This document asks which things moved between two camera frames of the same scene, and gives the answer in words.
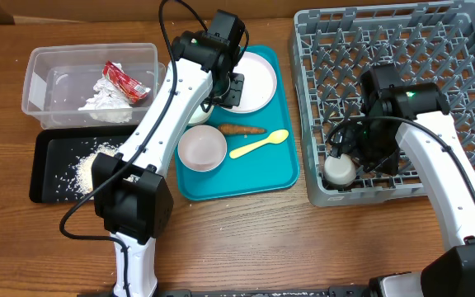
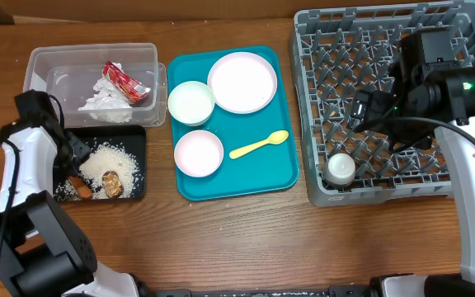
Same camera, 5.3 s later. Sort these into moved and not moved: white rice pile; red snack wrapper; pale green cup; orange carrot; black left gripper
Moved: orange carrot; black left gripper
Not moved: white rice pile; red snack wrapper; pale green cup
